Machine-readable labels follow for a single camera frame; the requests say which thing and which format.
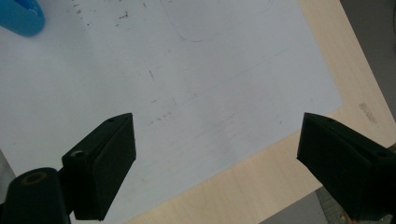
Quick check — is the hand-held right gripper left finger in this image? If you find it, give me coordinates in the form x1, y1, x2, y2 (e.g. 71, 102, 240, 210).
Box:
61, 112, 137, 222

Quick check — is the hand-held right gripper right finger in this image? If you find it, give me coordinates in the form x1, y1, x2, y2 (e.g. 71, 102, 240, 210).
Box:
296, 112, 396, 222

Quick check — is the blue plastic object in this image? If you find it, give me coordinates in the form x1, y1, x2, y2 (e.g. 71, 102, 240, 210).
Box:
0, 0, 46, 37

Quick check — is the white paper mat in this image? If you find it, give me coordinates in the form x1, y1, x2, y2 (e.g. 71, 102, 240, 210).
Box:
0, 0, 344, 224

